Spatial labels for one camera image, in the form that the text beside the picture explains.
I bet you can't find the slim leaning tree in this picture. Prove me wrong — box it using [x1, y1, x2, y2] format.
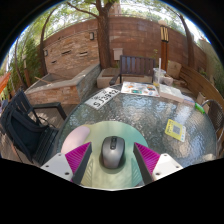
[173, 8, 196, 69]

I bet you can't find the small blue and white box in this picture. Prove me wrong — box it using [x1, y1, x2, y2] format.
[182, 94, 198, 107]

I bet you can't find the dark wooden slatted chair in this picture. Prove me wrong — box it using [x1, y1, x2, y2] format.
[109, 54, 157, 87]

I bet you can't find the green plastic pack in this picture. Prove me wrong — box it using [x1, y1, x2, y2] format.
[194, 102, 207, 115]

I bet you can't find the white plate with black characters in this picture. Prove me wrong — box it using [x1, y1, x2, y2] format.
[84, 87, 121, 111]

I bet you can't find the colourful printed booklet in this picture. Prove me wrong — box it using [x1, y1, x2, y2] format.
[120, 81, 161, 98]

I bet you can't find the grey and black computer mouse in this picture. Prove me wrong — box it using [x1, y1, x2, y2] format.
[100, 135, 126, 170]

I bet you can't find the pale stone block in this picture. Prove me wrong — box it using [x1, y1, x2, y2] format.
[166, 59, 183, 80]

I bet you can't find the black metal chair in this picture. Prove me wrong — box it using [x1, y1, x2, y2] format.
[0, 89, 68, 167]

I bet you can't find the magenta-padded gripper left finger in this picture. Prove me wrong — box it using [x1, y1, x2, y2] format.
[40, 142, 93, 186]

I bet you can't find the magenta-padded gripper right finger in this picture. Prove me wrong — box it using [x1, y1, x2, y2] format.
[132, 142, 184, 186]

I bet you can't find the large forked tree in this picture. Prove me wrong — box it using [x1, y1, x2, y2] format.
[66, 0, 116, 70]

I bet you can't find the stone water basin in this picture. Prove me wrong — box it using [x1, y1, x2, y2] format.
[24, 63, 102, 106]

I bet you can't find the yellow printed card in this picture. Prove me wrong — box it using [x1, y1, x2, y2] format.
[164, 118, 188, 143]

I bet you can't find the wooden garden lamp post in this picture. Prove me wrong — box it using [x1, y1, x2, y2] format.
[158, 19, 170, 73]

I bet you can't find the grey wall mailbox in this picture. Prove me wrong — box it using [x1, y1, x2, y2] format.
[112, 47, 124, 62]

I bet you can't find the round pastel green mouse pad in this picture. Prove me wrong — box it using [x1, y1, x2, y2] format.
[59, 120, 150, 191]

